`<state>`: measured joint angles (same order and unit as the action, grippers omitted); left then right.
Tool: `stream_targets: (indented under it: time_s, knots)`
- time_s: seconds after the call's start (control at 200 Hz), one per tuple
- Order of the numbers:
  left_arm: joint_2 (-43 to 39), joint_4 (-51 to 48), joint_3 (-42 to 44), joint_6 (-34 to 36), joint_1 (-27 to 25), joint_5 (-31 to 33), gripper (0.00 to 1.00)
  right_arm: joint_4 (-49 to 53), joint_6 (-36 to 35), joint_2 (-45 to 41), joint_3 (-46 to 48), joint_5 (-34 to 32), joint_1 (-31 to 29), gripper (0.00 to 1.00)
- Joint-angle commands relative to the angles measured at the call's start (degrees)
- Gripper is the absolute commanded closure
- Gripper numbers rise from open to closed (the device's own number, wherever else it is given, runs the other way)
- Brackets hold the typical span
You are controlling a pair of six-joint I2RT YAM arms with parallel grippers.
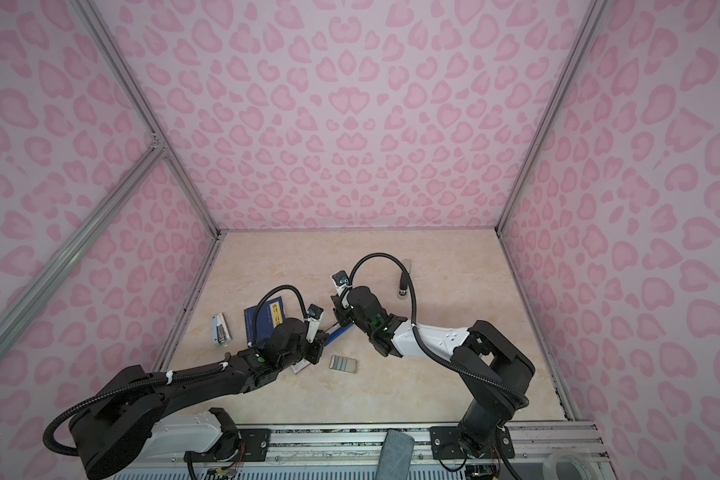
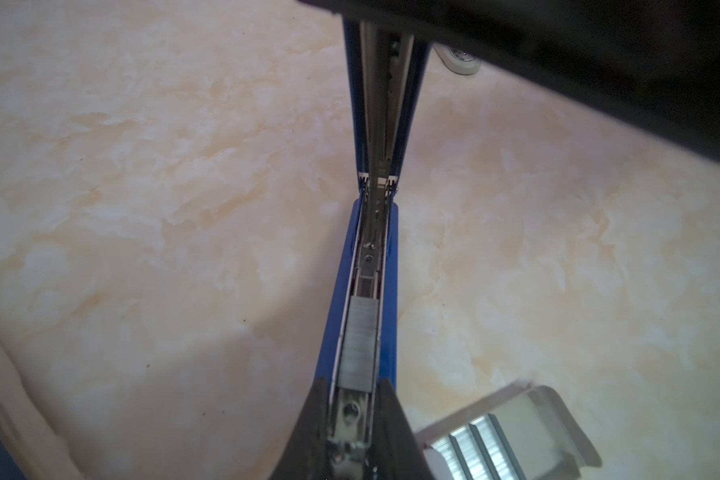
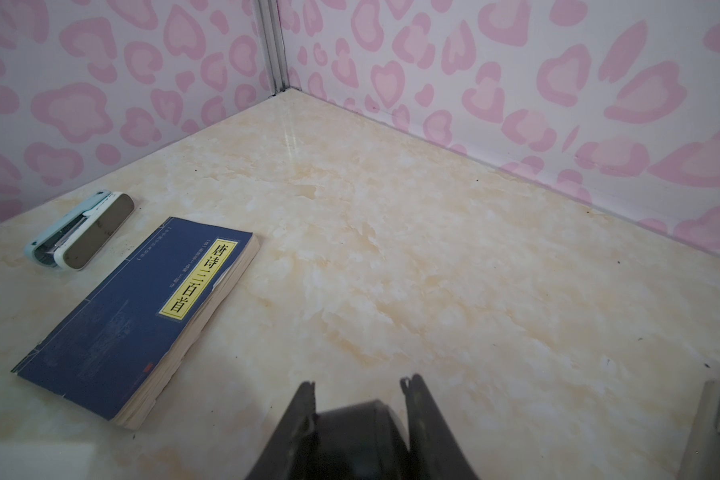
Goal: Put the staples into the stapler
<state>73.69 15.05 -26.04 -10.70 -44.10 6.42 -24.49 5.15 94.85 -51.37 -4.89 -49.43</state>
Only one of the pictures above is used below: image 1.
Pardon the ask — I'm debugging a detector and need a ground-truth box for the staple tray with staples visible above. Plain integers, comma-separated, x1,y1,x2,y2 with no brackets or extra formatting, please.
329,355,358,374

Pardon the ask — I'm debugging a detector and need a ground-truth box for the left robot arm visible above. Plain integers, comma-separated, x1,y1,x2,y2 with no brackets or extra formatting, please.
66,318,329,479

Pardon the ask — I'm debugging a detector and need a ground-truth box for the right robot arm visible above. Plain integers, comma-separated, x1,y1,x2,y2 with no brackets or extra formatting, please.
331,286,535,458

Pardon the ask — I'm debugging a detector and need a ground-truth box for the small white stapler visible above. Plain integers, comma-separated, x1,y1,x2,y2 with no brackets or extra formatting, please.
211,313,231,346

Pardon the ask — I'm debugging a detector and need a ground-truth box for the blue book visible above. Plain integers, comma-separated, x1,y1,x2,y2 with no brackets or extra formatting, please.
244,297,284,345

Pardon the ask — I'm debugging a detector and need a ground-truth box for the grey foam block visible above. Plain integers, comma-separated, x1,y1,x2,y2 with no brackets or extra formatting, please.
375,430,415,480

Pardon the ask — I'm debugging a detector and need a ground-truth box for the clear tape roll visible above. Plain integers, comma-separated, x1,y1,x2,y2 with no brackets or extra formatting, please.
542,451,597,480

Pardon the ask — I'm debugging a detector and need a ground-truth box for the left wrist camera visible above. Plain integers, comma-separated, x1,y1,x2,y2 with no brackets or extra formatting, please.
305,304,324,343

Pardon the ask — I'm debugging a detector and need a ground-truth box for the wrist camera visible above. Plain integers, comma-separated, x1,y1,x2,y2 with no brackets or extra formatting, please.
331,270,351,297
305,304,324,343

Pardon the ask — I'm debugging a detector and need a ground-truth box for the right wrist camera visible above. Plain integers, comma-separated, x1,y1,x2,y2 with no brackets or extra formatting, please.
331,270,351,297

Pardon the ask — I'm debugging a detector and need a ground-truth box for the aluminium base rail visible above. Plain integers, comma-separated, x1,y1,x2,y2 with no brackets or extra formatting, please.
86,421,619,480

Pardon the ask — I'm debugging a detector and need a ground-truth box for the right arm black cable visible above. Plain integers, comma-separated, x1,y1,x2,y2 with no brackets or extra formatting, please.
346,252,530,409

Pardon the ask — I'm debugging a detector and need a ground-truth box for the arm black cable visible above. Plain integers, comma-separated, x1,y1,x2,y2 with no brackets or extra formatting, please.
41,284,310,458
346,252,530,409

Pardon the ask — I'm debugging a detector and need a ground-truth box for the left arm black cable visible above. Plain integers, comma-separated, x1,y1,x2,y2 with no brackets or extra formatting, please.
41,284,310,458

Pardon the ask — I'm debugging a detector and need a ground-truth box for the left aluminium frame beam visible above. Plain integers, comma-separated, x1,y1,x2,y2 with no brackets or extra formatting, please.
0,141,165,361

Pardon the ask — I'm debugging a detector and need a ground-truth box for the aluminium corner frame post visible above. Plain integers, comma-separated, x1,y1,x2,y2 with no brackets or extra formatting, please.
494,0,610,235

